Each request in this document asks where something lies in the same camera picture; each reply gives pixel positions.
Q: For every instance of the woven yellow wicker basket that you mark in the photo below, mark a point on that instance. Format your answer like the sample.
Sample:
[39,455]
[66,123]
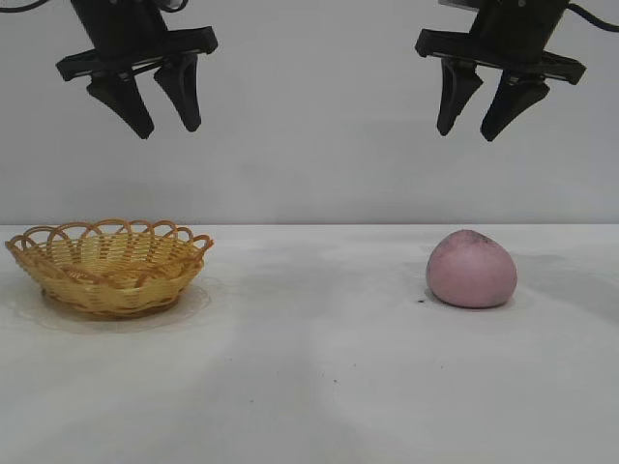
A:
[111,285]

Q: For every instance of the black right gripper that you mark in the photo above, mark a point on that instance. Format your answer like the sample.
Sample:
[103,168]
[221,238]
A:
[512,29]

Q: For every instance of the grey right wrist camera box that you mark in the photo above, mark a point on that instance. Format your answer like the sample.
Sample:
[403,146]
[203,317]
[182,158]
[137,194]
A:
[457,3]

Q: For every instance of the pink peach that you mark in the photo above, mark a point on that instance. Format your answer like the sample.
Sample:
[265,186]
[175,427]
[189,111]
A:
[471,273]

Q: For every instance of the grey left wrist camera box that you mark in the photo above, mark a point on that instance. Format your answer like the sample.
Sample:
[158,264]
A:
[173,4]

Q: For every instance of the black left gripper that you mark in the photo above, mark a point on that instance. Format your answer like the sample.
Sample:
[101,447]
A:
[121,29]

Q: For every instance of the clear plastic plate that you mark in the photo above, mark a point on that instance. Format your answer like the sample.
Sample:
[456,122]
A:
[198,302]

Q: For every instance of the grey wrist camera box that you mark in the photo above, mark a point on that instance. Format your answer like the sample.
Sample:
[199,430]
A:
[173,4]
[457,3]

